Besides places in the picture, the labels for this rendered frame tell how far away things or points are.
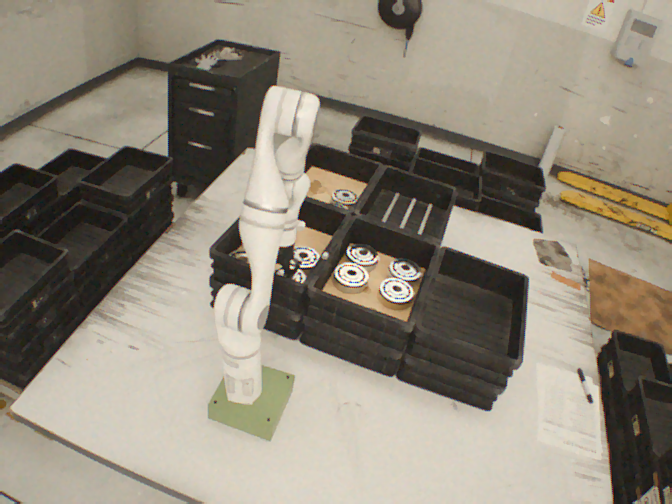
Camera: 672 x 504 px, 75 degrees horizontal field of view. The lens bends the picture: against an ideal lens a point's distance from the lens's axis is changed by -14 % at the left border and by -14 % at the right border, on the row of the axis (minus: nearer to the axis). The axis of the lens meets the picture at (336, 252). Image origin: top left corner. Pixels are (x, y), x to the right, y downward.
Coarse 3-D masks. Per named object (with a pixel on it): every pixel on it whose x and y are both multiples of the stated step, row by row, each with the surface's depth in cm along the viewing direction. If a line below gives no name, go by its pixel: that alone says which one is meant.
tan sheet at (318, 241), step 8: (304, 232) 168; (312, 232) 169; (320, 232) 170; (296, 240) 164; (304, 240) 165; (312, 240) 165; (320, 240) 166; (328, 240) 167; (240, 248) 156; (312, 248) 162; (320, 248) 163
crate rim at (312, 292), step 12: (348, 228) 157; (384, 228) 160; (336, 240) 151; (420, 240) 158; (324, 264) 141; (432, 264) 149; (312, 288) 133; (324, 300) 132; (336, 300) 131; (348, 300) 131; (420, 300) 136; (360, 312) 130; (372, 312) 129; (384, 324) 130; (396, 324) 129; (408, 324) 128
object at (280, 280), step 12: (312, 204) 165; (348, 216) 162; (228, 228) 147; (216, 240) 142; (216, 252) 138; (324, 252) 145; (228, 264) 138; (240, 264) 136; (276, 276) 134; (312, 276) 137; (288, 288) 135; (300, 288) 133
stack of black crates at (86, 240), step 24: (72, 216) 214; (96, 216) 218; (120, 216) 214; (48, 240) 202; (72, 240) 212; (96, 240) 214; (120, 240) 214; (72, 264) 200; (96, 264) 199; (120, 264) 220; (96, 288) 205
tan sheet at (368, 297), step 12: (384, 264) 162; (372, 276) 156; (384, 276) 157; (420, 276) 160; (324, 288) 148; (336, 288) 149; (372, 288) 152; (360, 300) 147; (372, 300) 148; (384, 312) 145; (396, 312) 145; (408, 312) 146
